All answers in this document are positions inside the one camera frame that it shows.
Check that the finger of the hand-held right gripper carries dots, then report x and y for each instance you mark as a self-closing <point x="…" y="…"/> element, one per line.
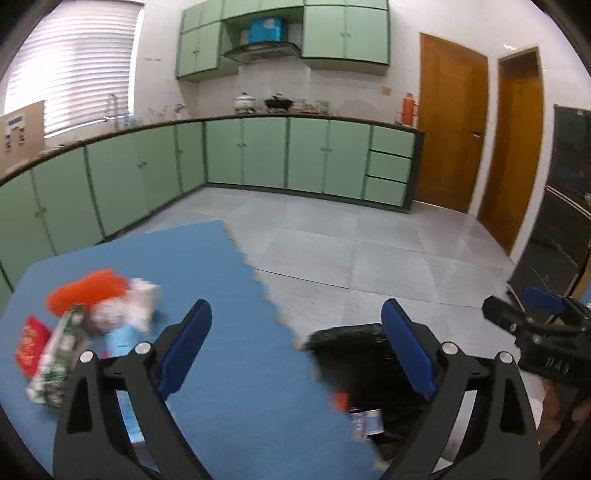
<point x="508" y="316"/>
<point x="545" y="299"/>

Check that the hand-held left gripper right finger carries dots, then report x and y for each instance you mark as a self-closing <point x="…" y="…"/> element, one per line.
<point x="408" y="350"/>

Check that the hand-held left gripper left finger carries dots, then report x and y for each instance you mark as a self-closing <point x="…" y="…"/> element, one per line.
<point x="184" y="350"/>

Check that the black bag-lined bin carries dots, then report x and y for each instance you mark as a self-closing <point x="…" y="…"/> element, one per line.
<point x="351" y="350"/>

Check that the red drink can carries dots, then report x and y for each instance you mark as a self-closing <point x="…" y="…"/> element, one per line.
<point x="367" y="422"/>

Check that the person's right hand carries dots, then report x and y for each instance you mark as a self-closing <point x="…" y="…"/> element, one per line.
<point x="561" y="410"/>

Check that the blue scalloped table mat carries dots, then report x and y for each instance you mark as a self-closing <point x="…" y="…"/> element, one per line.
<point x="231" y="323"/>

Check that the dark glass-front appliance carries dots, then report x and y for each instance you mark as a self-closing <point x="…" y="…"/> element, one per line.
<point x="558" y="207"/>

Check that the green white printed carton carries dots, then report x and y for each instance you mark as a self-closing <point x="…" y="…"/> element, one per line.
<point x="55" y="364"/>

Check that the plain wooden door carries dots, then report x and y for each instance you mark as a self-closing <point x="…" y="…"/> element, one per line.
<point x="512" y="152"/>

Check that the red foil packet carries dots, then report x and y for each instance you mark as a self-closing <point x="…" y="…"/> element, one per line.
<point x="32" y="344"/>

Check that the green base cabinet unit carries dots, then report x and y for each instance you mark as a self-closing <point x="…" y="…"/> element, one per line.
<point x="258" y="152"/>

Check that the red thermos flask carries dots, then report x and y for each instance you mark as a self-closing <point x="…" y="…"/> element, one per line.
<point x="408" y="110"/>

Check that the chrome kitchen faucet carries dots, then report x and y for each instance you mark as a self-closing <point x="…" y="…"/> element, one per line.
<point x="111" y="108"/>

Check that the white cooking pot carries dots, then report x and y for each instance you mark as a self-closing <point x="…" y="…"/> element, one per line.
<point x="244" y="102"/>

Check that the glass jar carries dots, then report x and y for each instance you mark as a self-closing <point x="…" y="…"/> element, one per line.
<point x="323" y="106"/>

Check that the black wok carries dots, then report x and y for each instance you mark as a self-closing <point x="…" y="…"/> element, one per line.
<point x="279" y="103"/>

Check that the brown cardboard sheet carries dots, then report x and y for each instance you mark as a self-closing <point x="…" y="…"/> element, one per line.
<point x="32" y="134"/>

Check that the white window blind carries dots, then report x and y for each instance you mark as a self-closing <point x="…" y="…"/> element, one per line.
<point x="78" y="64"/>

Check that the black range hood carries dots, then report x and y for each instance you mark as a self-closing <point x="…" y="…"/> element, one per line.
<point x="261" y="51"/>

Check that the blue box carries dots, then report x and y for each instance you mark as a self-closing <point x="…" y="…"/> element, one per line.
<point x="265" y="29"/>

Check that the green wall cabinet unit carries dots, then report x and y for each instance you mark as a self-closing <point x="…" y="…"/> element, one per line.
<point x="341" y="32"/>

